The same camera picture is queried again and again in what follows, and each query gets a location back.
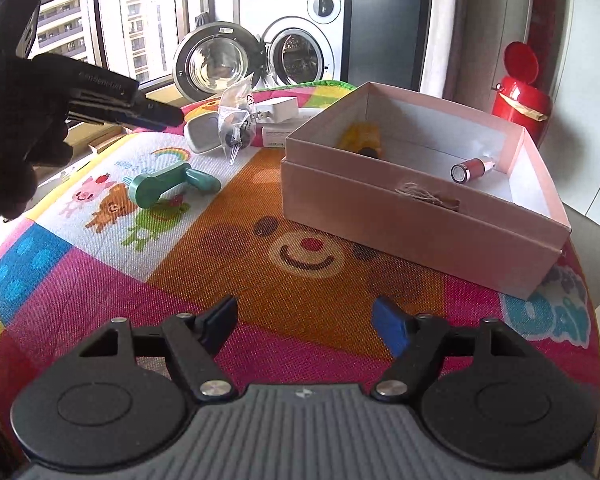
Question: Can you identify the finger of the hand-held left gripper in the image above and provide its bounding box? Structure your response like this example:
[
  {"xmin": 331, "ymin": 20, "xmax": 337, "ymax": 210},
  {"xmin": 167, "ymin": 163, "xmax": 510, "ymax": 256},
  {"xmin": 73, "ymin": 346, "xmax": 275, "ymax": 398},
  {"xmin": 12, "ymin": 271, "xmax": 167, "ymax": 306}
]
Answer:
[
  {"xmin": 29, "ymin": 54, "xmax": 142, "ymax": 105},
  {"xmin": 66, "ymin": 99, "xmax": 186, "ymax": 129}
]

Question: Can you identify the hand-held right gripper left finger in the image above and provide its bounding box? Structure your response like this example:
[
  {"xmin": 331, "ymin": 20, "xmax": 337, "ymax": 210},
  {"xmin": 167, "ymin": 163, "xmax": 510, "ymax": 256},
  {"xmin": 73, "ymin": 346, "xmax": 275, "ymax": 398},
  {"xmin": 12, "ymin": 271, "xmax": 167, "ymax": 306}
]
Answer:
[{"xmin": 77, "ymin": 294, "xmax": 238, "ymax": 405}]

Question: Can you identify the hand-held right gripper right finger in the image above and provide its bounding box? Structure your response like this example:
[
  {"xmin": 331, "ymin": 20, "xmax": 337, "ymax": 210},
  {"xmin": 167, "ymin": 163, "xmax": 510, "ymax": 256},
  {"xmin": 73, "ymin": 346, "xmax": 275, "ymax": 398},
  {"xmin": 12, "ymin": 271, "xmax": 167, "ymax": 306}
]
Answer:
[{"xmin": 371, "ymin": 297, "xmax": 526, "ymax": 402}]

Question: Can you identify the white rounded case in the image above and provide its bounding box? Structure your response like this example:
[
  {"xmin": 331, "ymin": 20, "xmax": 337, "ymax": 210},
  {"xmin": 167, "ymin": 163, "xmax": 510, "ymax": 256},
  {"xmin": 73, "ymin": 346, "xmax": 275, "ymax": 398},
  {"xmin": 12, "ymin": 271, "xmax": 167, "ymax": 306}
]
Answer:
[{"xmin": 184, "ymin": 112, "xmax": 223, "ymax": 155}]

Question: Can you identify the teal plastic toy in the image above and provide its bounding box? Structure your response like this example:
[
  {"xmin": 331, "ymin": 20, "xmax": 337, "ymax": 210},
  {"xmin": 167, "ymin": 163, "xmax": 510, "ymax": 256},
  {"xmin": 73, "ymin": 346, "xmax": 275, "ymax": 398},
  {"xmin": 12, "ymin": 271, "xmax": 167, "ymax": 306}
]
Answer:
[{"xmin": 129, "ymin": 162, "xmax": 222, "ymax": 209}]

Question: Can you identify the clear plastic bag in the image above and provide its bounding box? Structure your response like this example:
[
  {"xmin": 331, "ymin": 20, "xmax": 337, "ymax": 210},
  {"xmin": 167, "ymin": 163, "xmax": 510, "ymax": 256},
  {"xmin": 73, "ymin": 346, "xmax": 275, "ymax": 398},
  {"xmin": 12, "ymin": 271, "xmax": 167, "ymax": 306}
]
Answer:
[{"xmin": 217, "ymin": 72, "xmax": 257, "ymax": 166}]

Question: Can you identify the pink cardboard box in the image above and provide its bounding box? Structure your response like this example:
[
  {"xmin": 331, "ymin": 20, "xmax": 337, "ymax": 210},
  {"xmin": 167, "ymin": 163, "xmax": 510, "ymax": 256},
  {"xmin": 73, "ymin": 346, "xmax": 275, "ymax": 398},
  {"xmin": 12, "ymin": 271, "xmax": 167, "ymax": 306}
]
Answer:
[{"xmin": 280, "ymin": 81, "xmax": 572, "ymax": 301}]

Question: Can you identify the white plug charger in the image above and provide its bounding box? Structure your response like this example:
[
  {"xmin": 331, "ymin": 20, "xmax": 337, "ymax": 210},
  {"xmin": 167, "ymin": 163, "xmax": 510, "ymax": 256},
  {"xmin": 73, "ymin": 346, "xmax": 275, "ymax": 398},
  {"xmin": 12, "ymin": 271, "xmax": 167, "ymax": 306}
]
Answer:
[{"xmin": 250, "ymin": 96, "xmax": 299, "ymax": 126}]

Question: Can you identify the person's left hand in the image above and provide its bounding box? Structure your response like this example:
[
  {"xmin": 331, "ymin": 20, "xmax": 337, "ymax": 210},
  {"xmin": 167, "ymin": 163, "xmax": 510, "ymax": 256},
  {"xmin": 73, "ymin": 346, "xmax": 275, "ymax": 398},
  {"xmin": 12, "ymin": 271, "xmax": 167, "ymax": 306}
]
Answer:
[{"xmin": 0, "ymin": 57, "xmax": 73, "ymax": 247}]

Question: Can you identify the window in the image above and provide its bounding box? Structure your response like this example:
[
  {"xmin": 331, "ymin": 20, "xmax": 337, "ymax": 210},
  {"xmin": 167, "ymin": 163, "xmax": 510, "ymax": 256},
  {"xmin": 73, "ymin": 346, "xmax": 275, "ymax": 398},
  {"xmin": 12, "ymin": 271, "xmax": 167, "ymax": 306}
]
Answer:
[{"xmin": 0, "ymin": 0, "xmax": 191, "ymax": 93}]

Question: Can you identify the colourful cartoon play mat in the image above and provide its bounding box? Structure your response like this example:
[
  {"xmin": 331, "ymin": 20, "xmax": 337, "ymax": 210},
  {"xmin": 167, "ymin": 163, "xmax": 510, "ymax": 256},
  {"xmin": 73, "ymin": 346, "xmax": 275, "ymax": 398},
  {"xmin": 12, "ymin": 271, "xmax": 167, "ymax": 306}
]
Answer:
[{"xmin": 0, "ymin": 80, "xmax": 600, "ymax": 463}]

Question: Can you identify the round washing machine door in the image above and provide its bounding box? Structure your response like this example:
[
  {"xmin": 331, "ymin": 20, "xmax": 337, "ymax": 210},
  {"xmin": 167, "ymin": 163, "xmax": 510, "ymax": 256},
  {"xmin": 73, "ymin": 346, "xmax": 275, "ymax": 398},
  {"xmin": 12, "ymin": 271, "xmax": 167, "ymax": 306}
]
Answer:
[{"xmin": 172, "ymin": 21, "xmax": 268, "ymax": 102}]

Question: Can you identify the twine tag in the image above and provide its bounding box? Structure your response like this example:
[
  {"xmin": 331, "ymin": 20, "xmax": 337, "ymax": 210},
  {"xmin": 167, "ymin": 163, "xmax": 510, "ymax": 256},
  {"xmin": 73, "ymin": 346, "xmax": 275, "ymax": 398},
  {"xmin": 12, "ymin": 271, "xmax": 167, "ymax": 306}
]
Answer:
[{"xmin": 395, "ymin": 182, "xmax": 461, "ymax": 211}]

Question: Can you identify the red lipstick tube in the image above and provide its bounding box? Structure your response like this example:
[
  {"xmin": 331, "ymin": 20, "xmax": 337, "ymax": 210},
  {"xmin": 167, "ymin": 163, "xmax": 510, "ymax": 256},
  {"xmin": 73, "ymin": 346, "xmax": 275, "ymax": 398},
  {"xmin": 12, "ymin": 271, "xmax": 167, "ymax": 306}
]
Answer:
[{"xmin": 450, "ymin": 156, "xmax": 497, "ymax": 184}]

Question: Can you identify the silver washing machine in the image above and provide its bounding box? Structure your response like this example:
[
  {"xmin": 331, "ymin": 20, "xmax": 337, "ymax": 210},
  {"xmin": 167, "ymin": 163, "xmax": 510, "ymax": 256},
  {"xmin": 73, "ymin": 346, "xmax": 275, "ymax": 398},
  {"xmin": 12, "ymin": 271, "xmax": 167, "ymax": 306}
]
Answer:
[{"xmin": 257, "ymin": 16, "xmax": 349, "ymax": 87}]

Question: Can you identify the yellow toy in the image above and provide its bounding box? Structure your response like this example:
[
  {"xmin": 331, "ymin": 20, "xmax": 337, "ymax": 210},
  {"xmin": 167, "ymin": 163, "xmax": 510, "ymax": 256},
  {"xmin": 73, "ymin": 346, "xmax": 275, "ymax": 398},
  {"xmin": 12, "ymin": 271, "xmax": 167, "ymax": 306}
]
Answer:
[{"xmin": 337, "ymin": 122, "xmax": 386, "ymax": 158}]

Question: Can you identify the grey cabinet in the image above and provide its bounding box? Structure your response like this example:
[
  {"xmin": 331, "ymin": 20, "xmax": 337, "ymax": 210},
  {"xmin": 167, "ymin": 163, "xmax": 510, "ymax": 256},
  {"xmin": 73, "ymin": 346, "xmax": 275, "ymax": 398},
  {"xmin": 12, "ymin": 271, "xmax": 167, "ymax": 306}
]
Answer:
[{"xmin": 352, "ymin": 0, "xmax": 435, "ymax": 93}]

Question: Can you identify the red trash can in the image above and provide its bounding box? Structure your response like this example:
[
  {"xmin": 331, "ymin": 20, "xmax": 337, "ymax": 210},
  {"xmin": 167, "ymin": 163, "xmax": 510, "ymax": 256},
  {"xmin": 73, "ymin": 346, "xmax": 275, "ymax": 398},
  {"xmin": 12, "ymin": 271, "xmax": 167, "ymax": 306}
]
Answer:
[{"xmin": 491, "ymin": 41, "xmax": 553, "ymax": 146}]

